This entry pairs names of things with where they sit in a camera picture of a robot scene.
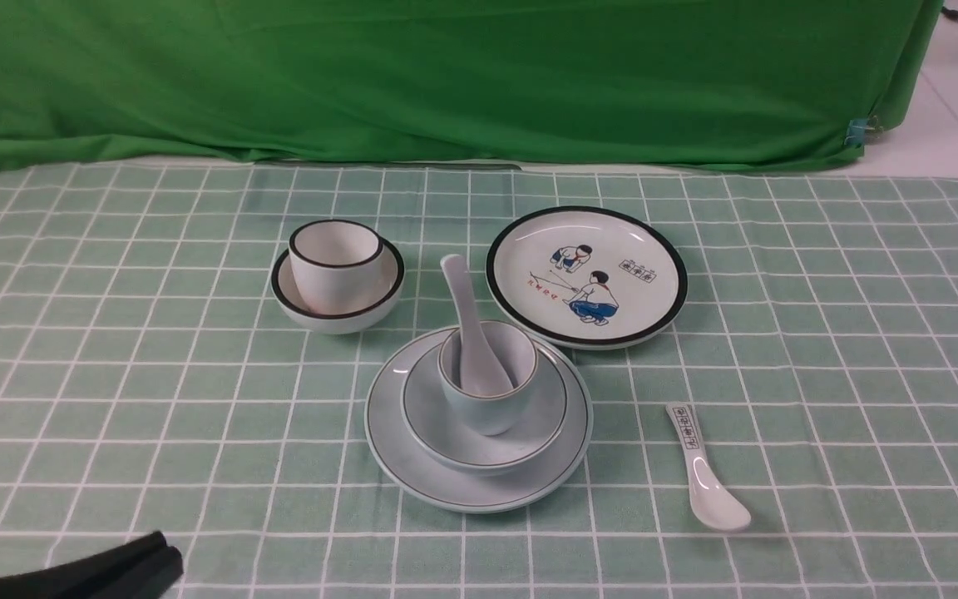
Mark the white spoon with label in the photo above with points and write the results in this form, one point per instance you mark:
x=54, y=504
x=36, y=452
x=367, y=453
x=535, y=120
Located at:
x=711, y=503

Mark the blue binder clip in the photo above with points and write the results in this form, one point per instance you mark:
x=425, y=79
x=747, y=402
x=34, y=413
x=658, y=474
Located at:
x=857, y=132

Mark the black-rimmed white bowl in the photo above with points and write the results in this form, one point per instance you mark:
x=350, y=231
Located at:
x=389, y=287

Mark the black-rimmed white cup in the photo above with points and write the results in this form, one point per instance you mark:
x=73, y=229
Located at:
x=336, y=265

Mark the green backdrop cloth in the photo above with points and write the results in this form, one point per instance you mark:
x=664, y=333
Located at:
x=746, y=86

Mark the plain white ceramic spoon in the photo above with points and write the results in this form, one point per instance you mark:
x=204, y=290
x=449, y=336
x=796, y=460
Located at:
x=480, y=372

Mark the pale blue plate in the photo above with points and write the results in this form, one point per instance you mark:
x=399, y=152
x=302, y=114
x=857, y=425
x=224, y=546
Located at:
x=411, y=466

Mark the pale blue cup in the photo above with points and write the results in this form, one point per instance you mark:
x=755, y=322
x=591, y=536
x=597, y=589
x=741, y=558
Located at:
x=486, y=412

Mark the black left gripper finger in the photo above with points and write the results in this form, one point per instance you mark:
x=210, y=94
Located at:
x=143, y=568

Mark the cartoon picture plate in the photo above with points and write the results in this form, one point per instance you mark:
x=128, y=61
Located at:
x=586, y=278

